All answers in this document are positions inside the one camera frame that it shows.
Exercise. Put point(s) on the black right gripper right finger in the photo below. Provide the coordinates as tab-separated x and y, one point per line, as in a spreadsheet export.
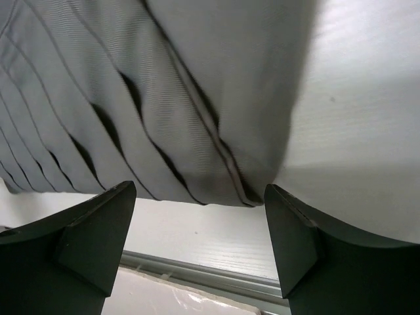
326	266

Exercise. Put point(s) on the aluminium table edge rail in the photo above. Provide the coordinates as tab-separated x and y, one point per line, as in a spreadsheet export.
262	293

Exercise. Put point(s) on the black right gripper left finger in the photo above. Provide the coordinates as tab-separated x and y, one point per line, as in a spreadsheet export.
67	263

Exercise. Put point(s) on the grey pleated skirt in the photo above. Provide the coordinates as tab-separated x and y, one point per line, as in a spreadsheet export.
189	100

